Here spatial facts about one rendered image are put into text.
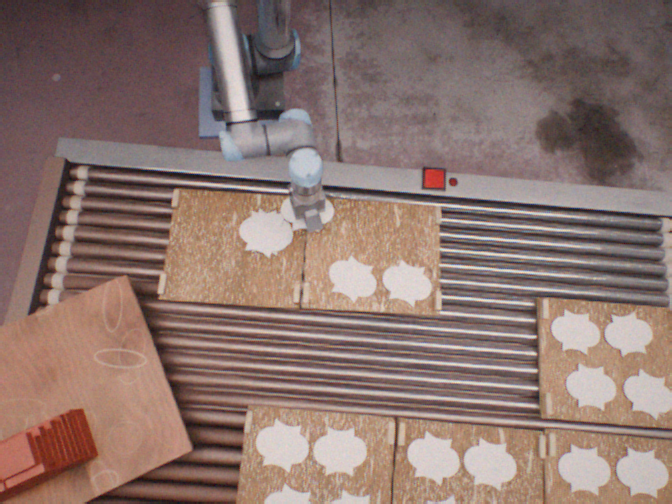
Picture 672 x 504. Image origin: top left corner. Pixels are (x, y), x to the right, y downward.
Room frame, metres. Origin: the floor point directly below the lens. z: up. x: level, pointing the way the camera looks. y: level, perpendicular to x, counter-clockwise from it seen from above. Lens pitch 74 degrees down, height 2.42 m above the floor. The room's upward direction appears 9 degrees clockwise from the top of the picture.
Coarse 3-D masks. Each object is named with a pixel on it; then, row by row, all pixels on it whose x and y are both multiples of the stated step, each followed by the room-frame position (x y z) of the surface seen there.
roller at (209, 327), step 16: (160, 320) 0.14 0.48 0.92; (176, 320) 0.14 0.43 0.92; (192, 320) 0.15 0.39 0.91; (208, 320) 0.16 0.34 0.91; (240, 336) 0.13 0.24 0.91; (256, 336) 0.14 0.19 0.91; (272, 336) 0.14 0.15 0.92; (288, 336) 0.15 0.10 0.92; (304, 336) 0.16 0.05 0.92; (320, 336) 0.17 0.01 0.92; (336, 336) 0.17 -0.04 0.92; (352, 336) 0.18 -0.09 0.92; (368, 336) 0.19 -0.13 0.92; (384, 336) 0.20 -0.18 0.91; (400, 336) 0.21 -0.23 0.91; (432, 352) 0.18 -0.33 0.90; (448, 352) 0.18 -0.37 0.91; (464, 352) 0.19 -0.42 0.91; (480, 352) 0.20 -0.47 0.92; (496, 352) 0.20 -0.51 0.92; (512, 352) 0.21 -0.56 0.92; (528, 352) 0.22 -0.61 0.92
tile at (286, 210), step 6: (288, 198) 0.52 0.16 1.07; (282, 204) 0.50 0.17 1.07; (288, 204) 0.50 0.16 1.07; (330, 204) 0.52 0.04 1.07; (282, 210) 0.48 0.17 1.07; (288, 210) 0.48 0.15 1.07; (330, 210) 0.50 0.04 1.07; (288, 216) 0.46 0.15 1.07; (324, 216) 0.48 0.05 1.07; (330, 216) 0.48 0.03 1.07; (294, 222) 0.45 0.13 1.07; (300, 222) 0.45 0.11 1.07; (324, 222) 0.46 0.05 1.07; (294, 228) 0.43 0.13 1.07; (300, 228) 0.44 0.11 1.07; (306, 228) 0.44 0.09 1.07
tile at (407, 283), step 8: (400, 264) 0.42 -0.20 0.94; (392, 272) 0.39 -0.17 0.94; (400, 272) 0.39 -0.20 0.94; (408, 272) 0.39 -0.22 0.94; (416, 272) 0.40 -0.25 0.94; (384, 280) 0.36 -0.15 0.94; (392, 280) 0.36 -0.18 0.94; (400, 280) 0.37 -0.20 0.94; (408, 280) 0.37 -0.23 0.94; (416, 280) 0.37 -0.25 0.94; (424, 280) 0.38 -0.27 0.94; (392, 288) 0.34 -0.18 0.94; (400, 288) 0.34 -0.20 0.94; (408, 288) 0.35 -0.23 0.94; (416, 288) 0.35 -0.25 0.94; (424, 288) 0.35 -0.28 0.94; (392, 296) 0.31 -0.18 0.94; (400, 296) 0.32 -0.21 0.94; (408, 296) 0.32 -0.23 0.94; (416, 296) 0.33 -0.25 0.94; (424, 296) 0.33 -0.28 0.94
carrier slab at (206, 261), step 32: (192, 192) 0.54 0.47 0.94; (224, 192) 0.55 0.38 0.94; (192, 224) 0.44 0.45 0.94; (224, 224) 0.45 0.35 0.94; (192, 256) 0.34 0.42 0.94; (224, 256) 0.35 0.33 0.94; (256, 256) 0.37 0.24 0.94; (288, 256) 0.39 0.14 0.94; (192, 288) 0.24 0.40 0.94; (224, 288) 0.26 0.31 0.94; (256, 288) 0.27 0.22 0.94; (288, 288) 0.29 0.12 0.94
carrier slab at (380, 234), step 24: (336, 216) 0.54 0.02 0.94; (360, 216) 0.55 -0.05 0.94; (384, 216) 0.56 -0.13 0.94; (408, 216) 0.58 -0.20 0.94; (432, 216) 0.59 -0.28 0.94; (312, 240) 0.45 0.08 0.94; (336, 240) 0.46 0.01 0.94; (360, 240) 0.47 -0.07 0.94; (384, 240) 0.48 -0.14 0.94; (408, 240) 0.50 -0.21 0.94; (432, 240) 0.51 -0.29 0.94; (312, 264) 0.37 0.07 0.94; (384, 264) 0.41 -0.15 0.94; (408, 264) 0.42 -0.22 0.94; (432, 264) 0.43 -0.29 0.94; (312, 288) 0.30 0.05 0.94; (384, 288) 0.34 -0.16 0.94; (432, 288) 0.36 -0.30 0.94; (384, 312) 0.26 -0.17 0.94; (408, 312) 0.28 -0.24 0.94; (432, 312) 0.29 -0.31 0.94
